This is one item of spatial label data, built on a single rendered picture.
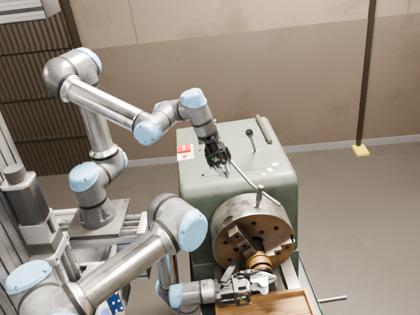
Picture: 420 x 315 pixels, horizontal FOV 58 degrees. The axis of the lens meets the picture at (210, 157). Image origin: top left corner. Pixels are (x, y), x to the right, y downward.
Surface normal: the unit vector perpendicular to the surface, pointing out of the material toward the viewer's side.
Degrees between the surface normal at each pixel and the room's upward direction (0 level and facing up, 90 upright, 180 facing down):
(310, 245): 0
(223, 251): 90
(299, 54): 90
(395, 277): 0
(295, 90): 90
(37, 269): 7
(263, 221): 90
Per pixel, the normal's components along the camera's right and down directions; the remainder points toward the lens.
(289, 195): 0.09, 0.51
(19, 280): -0.19, -0.89
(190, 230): 0.73, 0.27
